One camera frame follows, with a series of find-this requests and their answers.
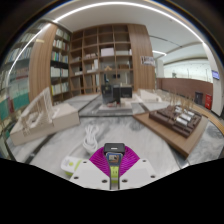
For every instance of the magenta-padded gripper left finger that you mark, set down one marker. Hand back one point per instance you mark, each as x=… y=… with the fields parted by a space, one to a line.
x=88 y=175

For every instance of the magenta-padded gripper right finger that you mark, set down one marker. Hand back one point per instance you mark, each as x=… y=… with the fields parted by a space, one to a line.
x=140 y=173

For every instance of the black charger block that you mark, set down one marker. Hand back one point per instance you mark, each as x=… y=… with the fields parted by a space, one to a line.
x=114 y=149

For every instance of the green and white power strip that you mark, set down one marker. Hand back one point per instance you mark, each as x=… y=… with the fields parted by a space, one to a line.
x=69 y=165

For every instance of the dark model on wooden board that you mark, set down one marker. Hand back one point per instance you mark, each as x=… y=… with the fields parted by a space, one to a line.
x=175 y=121

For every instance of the white architectural model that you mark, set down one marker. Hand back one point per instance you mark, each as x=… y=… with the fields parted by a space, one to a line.
x=43 y=118

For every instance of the low white building model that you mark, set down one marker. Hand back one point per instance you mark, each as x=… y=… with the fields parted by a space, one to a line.
x=150 y=95

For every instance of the black building model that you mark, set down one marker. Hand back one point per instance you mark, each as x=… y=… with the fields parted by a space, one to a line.
x=113 y=93

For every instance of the dark bin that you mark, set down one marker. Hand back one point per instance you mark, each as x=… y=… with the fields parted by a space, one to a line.
x=198 y=98

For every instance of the red box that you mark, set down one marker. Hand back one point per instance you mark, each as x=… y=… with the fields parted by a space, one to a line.
x=208 y=101

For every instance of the bookshelf with green books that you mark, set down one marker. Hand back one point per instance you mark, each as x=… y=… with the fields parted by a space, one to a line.
x=15 y=86

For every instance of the wall poster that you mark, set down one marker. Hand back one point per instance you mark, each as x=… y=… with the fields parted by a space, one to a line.
x=147 y=60

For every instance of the wooden wall shelf unit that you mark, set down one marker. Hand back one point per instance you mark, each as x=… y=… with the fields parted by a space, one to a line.
x=100 y=56

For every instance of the blue wall sign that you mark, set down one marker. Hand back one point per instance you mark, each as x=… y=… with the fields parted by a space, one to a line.
x=215 y=75

